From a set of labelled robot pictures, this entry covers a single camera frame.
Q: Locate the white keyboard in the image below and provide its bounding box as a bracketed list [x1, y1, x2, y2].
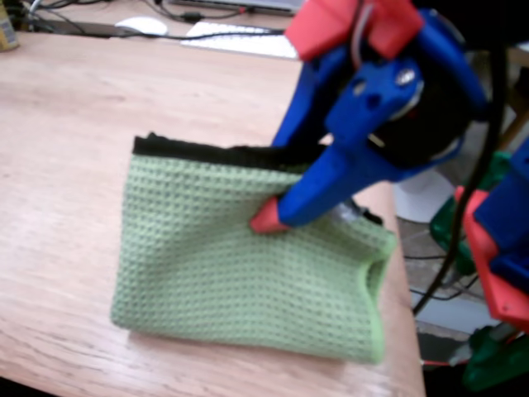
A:
[179, 21, 300, 60]

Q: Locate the red camera mount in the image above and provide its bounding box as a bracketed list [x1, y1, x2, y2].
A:
[284, 0, 426, 62]

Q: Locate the yellow can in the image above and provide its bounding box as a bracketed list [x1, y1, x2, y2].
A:
[0, 0, 21, 53]

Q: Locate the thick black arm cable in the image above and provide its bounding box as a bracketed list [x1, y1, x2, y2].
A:
[412, 41, 510, 318]

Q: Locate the white computer mouse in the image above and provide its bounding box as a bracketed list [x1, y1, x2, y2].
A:
[114, 16, 169, 37]

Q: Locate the green table clamp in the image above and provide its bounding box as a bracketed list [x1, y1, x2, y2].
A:
[428, 151, 514, 277]
[460, 325, 529, 393]

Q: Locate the black desk cable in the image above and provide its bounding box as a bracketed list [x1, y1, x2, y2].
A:
[22, 6, 286, 42]

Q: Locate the white round object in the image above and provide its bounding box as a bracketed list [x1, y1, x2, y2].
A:
[392, 168, 456, 225]

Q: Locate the green waffle cloth black trim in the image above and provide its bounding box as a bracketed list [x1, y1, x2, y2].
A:
[109, 132, 398, 366]

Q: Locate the blue gripper black motor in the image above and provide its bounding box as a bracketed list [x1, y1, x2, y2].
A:
[250, 7, 489, 236]

